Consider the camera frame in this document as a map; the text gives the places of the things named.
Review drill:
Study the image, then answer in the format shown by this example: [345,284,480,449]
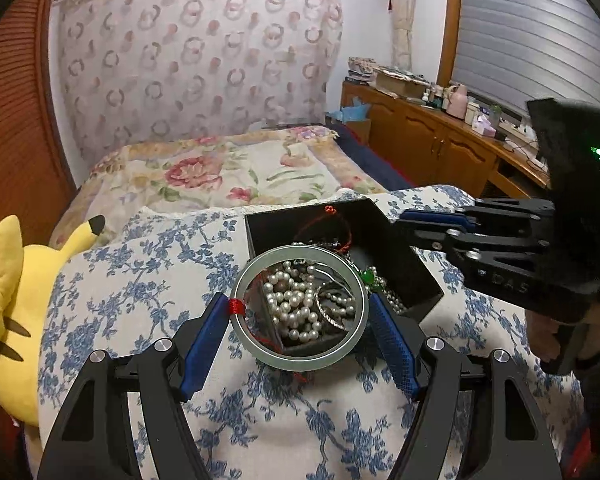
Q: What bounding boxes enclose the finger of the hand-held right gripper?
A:
[394,220,598,322]
[397,198,557,235]

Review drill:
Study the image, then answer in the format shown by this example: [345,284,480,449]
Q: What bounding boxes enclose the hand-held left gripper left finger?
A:
[37,294,231,480]

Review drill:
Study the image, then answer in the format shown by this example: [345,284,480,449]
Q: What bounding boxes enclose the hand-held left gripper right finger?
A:
[367,291,566,480]

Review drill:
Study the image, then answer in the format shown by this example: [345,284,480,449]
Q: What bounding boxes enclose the silver bead chain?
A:
[380,287,409,314]

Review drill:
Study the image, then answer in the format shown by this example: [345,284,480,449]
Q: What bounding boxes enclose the black box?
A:
[243,197,445,357]

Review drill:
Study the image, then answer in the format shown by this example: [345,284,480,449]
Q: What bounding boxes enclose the silver bracelet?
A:
[316,280,357,332]

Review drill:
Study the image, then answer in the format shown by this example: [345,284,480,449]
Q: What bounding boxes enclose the green pendant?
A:
[358,267,387,294]

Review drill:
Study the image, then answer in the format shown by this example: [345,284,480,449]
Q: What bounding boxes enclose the pale green jade bangle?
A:
[228,243,370,372]

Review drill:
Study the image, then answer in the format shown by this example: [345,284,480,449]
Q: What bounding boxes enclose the white pearl necklace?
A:
[260,257,359,347]

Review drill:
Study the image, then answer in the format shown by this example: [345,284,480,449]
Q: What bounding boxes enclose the red string bracelet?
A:
[295,203,357,255]

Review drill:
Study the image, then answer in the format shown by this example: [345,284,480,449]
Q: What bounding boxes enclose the person's right hand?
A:
[525,307,563,364]

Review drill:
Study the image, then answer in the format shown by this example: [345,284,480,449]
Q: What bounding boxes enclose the navy blanket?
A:
[336,126,417,192]

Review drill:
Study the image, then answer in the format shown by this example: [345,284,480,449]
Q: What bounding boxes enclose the wooden cabinet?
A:
[341,80,551,202]

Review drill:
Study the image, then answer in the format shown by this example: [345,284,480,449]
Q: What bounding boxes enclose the pink jug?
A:
[447,83,469,120]

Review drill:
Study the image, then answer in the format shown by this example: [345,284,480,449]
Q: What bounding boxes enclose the blue floral quilt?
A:
[22,185,586,480]

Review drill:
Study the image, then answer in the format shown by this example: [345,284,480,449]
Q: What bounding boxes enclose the cardboard box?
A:
[374,67,432,101]

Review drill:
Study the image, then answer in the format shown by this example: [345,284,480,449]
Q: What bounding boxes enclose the grey window blinds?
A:
[452,0,600,147]

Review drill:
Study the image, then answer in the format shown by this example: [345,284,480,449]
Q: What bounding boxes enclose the pink floral blanket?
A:
[50,125,388,251]

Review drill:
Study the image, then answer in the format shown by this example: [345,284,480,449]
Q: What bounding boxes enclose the yellow plush toy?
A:
[0,215,107,428]

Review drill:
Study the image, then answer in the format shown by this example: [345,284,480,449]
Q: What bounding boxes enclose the beige curtain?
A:
[386,0,414,69]

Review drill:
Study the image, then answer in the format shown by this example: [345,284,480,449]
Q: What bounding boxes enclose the circle patterned curtain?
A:
[54,0,344,167]

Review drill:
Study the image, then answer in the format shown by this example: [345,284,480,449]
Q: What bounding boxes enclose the orange ribbed wardrobe door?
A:
[0,0,79,301]

